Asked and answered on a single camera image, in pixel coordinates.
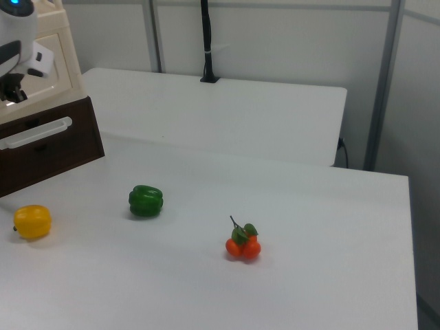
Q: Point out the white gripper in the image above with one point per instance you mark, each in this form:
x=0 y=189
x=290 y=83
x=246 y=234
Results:
x=41 y=60

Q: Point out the cream cabinet door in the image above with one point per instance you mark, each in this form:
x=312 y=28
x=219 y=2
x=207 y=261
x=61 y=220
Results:
x=58 y=58

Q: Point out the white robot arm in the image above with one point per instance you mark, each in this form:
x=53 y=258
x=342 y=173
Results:
x=17 y=27

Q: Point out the cream plastic cabinet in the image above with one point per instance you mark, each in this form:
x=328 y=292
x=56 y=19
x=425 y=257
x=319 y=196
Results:
x=74 y=68

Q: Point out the yellow bell pepper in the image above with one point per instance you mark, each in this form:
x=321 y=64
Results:
x=32 y=221

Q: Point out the green bell pepper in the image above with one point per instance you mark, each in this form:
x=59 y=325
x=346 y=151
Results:
x=146 y=201

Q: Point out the tangerine cluster with leaves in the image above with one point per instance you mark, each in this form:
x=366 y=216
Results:
x=249 y=249

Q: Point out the grey metal partition post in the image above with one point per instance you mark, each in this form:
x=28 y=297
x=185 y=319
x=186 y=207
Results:
x=383 y=86
x=153 y=34

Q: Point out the black camera pole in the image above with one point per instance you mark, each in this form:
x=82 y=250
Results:
x=207 y=41

